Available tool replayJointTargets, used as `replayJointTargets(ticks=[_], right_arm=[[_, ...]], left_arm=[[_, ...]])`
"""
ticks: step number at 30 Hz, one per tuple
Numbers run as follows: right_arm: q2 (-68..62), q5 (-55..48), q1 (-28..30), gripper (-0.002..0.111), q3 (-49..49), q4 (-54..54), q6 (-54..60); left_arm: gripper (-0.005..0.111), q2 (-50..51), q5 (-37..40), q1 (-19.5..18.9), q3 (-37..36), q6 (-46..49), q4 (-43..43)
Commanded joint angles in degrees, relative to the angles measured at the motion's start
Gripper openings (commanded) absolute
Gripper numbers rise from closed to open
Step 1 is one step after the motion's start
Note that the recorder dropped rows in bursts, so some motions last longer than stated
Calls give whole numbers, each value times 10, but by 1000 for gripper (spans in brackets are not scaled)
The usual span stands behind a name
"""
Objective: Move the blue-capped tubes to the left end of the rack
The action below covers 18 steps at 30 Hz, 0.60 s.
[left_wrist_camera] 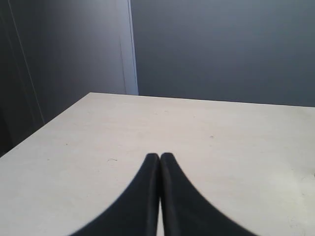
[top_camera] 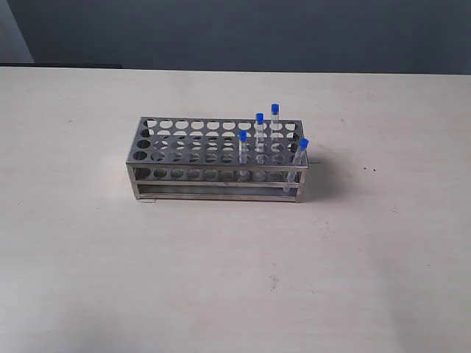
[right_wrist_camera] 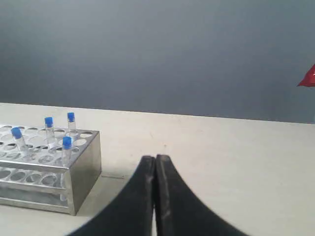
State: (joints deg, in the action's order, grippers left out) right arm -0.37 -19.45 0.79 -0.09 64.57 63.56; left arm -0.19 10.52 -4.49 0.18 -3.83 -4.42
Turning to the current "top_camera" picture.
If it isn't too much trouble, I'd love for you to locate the blue capped tube second row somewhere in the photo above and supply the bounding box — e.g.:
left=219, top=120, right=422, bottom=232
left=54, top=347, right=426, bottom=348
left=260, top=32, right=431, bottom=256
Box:
left=255, top=113, right=264, bottom=165

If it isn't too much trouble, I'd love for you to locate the blue capped tube back row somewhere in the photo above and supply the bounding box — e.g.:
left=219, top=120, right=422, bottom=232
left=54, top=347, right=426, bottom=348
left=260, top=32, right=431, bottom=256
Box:
left=270, top=103, right=280, bottom=141

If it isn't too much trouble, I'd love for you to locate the stainless steel test tube rack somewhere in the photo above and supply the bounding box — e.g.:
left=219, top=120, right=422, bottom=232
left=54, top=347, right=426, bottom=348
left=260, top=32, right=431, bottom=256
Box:
left=126, top=117, right=309, bottom=202

